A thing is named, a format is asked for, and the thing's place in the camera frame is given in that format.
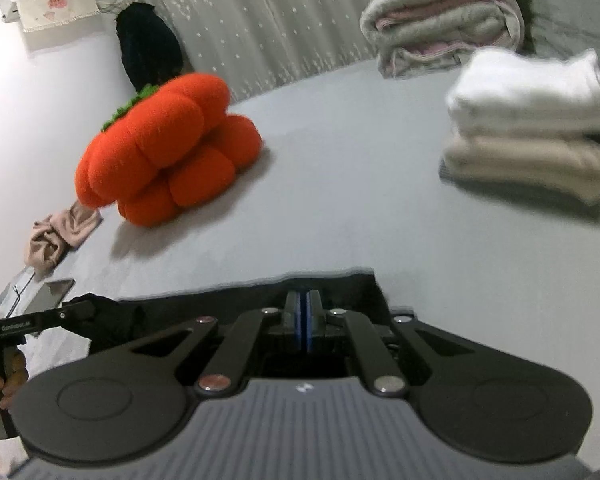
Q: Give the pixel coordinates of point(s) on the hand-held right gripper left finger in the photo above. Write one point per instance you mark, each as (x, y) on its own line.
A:
(296, 322)

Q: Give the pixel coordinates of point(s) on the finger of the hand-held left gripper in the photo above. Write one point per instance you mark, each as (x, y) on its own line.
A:
(72, 316)

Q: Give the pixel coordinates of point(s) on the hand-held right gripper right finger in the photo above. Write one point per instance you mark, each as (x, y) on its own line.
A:
(314, 322)

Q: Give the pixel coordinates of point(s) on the black garment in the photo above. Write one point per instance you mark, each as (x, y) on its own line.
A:
(147, 45)
(180, 305)

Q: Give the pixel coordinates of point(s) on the person's left hand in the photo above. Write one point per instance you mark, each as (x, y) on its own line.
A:
(16, 375)

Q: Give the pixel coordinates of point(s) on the dark flat phone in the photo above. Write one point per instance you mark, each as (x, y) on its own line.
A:
(50, 296)

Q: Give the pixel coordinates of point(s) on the white flat object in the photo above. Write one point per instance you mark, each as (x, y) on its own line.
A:
(10, 295)

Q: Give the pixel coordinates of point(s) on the crumpled pink beige cloth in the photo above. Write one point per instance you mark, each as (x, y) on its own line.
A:
(55, 240)

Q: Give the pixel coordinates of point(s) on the orange pumpkin plush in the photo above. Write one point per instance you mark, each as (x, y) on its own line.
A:
(155, 150)

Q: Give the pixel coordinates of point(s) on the folded grey garment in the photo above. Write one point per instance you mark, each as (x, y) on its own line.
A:
(446, 172)

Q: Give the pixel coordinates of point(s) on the black hanging garment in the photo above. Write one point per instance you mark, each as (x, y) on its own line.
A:
(147, 45)

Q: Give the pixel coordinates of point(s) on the grey dotted curtain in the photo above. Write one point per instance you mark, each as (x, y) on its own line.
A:
(260, 20)

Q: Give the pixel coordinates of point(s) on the folded white garment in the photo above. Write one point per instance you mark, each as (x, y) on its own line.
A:
(525, 95)

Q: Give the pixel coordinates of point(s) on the cream printed cloth cover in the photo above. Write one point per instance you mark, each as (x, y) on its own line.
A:
(55, 5)

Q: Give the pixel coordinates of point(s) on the folded white pink quilt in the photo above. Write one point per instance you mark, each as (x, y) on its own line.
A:
(440, 25)

